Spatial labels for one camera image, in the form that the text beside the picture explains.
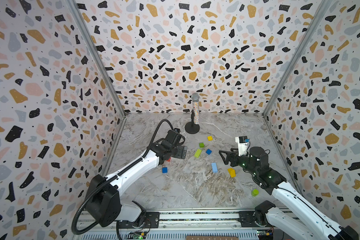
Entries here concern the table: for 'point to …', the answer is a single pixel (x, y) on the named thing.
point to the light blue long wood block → (214, 167)
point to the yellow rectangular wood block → (232, 172)
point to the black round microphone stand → (191, 128)
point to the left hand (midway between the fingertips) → (179, 147)
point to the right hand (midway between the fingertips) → (224, 148)
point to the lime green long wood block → (198, 153)
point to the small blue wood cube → (164, 170)
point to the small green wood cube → (201, 144)
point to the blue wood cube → (208, 151)
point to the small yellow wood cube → (210, 138)
